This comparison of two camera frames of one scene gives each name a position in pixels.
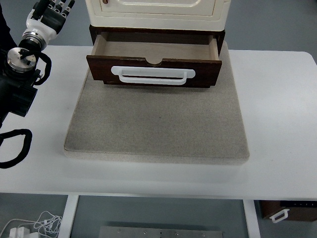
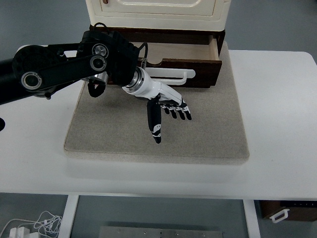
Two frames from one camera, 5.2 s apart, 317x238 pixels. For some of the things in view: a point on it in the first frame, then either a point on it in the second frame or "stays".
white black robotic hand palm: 48,22 -> 139,83
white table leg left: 65,228 stays
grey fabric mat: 145,124 stays
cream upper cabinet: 183,15 stays
